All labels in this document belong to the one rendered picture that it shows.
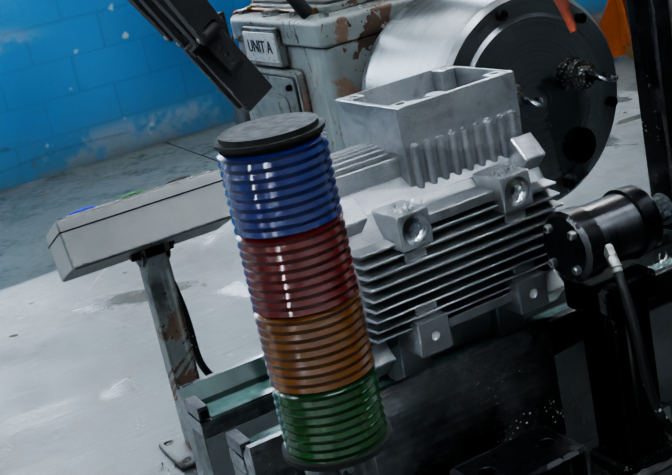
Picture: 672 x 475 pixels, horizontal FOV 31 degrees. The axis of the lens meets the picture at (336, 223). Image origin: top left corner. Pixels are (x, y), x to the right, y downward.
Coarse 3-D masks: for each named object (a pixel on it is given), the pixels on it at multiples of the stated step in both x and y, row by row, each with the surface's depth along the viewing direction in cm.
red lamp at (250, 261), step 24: (240, 240) 63; (264, 240) 62; (288, 240) 61; (312, 240) 62; (336, 240) 63; (264, 264) 62; (288, 264) 62; (312, 264) 62; (336, 264) 63; (264, 288) 63; (288, 288) 62; (312, 288) 62; (336, 288) 63; (264, 312) 64; (288, 312) 63; (312, 312) 63
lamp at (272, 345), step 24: (336, 312) 63; (360, 312) 65; (264, 336) 64; (288, 336) 63; (312, 336) 63; (336, 336) 63; (360, 336) 65; (288, 360) 64; (312, 360) 64; (336, 360) 64; (360, 360) 65; (288, 384) 64; (312, 384) 64; (336, 384) 64
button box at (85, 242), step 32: (160, 192) 114; (192, 192) 116; (224, 192) 117; (64, 224) 111; (96, 224) 112; (128, 224) 113; (160, 224) 114; (192, 224) 115; (64, 256) 111; (96, 256) 111; (128, 256) 116
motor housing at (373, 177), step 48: (384, 192) 97; (432, 192) 97; (480, 192) 97; (384, 240) 94; (480, 240) 98; (528, 240) 98; (384, 288) 94; (432, 288) 95; (480, 288) 98; (384, 336) 94
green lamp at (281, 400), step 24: (360, 384) 65; (288, 408) 65; (312, 408) 64; (336, 408) 64; (360, 408) 65; (288, 432) 66; (312, 432) 65; (336, 432) 65; (360, 432) 65; (384, 432) 67; (312, 456) 65; (336, 456) 65
